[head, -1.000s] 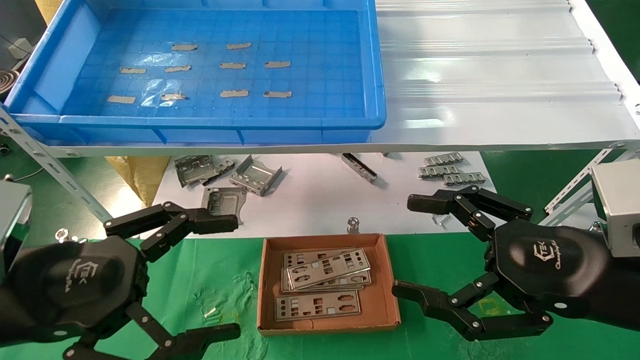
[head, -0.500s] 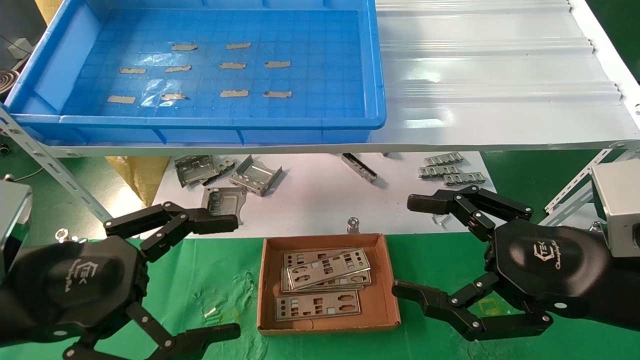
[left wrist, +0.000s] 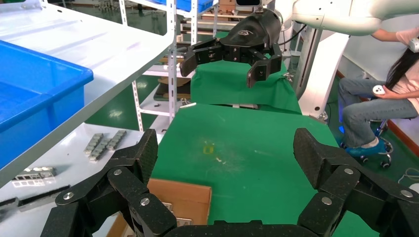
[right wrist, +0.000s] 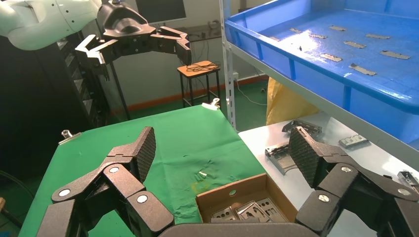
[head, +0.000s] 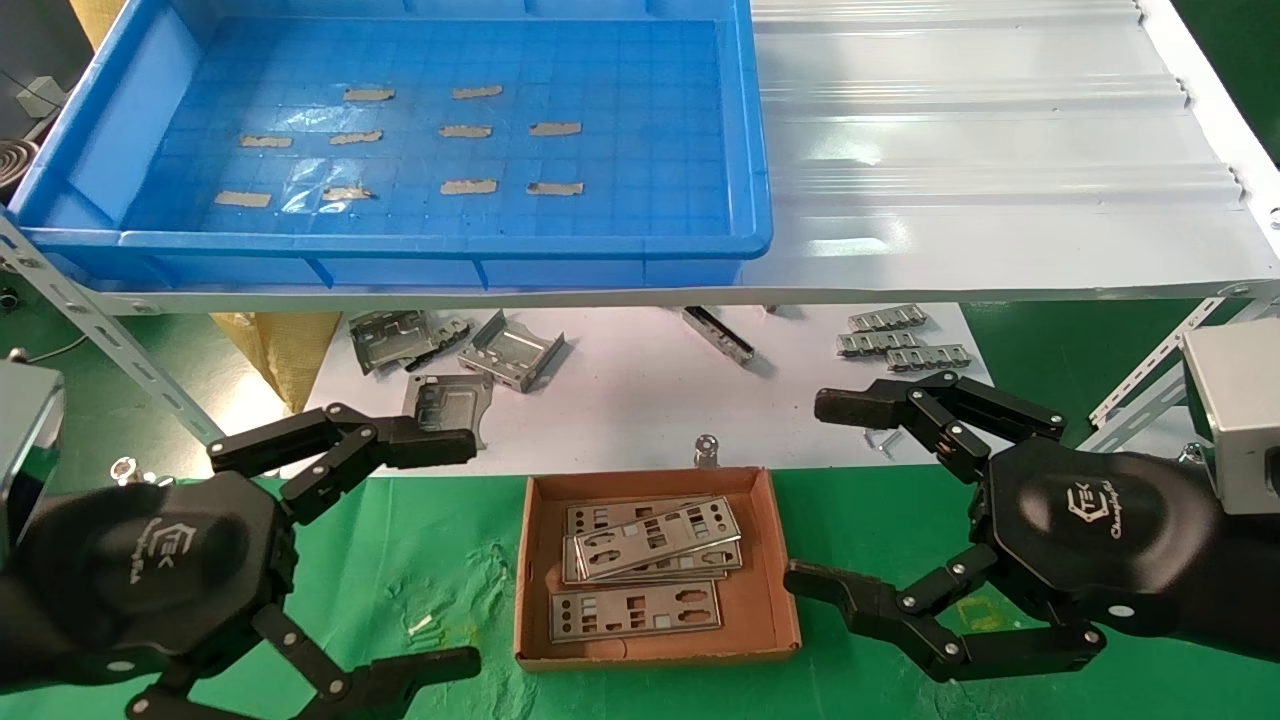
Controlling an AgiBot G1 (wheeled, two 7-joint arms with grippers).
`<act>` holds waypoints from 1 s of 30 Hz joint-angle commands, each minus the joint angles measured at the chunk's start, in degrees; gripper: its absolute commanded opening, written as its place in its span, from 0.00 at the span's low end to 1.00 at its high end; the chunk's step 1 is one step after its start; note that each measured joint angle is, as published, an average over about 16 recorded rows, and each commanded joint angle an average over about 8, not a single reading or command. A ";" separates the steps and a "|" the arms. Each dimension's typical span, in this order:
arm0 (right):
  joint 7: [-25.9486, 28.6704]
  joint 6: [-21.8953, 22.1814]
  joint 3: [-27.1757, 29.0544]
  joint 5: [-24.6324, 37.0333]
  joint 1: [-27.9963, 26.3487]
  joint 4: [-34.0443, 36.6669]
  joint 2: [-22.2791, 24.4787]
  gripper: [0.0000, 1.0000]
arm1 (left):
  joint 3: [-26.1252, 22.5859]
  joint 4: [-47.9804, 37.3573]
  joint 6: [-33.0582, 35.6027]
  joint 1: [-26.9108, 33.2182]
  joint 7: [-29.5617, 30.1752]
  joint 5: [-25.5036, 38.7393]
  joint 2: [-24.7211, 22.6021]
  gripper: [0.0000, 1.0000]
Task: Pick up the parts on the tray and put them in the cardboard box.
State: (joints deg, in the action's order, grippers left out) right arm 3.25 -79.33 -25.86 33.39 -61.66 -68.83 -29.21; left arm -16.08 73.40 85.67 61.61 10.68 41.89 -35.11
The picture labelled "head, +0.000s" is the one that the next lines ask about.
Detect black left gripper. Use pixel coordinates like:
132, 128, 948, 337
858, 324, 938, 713
0, 403, 483, 720

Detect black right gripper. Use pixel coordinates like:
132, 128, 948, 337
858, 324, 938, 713
782, 370, 1280, 684

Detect metal IO shield plate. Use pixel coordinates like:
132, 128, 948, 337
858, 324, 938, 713
549, 578, 723, 644
572, 496, 743, 582
560, 530, 743, 587
565, 497, 716, 536

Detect brown cardboard box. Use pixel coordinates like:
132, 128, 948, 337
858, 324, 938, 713
513, 466, 803, 672

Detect blue plastic tray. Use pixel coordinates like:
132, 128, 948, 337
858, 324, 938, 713
5, 0, 774, 291

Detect small white box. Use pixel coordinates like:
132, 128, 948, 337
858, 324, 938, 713
15, 75, 66, 116

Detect tan cardboard piece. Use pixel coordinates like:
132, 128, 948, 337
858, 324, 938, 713
68, 0, 129, 49

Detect green table cloth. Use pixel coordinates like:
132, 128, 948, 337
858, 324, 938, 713
0, 290, 1280, 720

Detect small perforated metal strip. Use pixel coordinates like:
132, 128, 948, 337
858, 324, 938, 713
836, 331, 925, 358
886, 344, 975, 373
848, 304, 928, 333

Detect flat slotted metal plate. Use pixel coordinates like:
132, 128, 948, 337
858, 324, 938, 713
402, 373, 495, 449

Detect yellow woven bag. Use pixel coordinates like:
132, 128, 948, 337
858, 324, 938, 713
208, 312, 343, 416

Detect grey slotted angle bar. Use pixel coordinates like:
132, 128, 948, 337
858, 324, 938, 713
1080, 295, 1280, 453
0, 215, 226, 446

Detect white paper sheet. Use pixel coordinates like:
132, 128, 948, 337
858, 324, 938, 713
280, 305, 996, 479

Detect white corrugated shelf board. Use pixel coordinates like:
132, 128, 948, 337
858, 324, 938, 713
100, 0, 1280, 316

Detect folded grey metal bracket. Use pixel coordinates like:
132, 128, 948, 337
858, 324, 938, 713
347, 310, 441, 377

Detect U-shaped metal bracket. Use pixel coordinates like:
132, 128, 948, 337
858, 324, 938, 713
457, 309, 567, 394

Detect narrow metal rail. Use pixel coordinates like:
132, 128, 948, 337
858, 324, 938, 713
682, 306, 755, 367

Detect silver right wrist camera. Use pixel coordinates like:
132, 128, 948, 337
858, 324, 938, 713
1180, 318, 1280, 516

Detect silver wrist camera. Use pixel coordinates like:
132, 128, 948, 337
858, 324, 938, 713
1180, 318, 1280, 516
0, 362, 64, 561

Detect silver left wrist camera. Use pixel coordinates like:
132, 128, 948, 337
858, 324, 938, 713
0, 362, 64, 561

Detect thin grey cable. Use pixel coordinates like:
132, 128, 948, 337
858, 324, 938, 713
15, 335, 89, 363

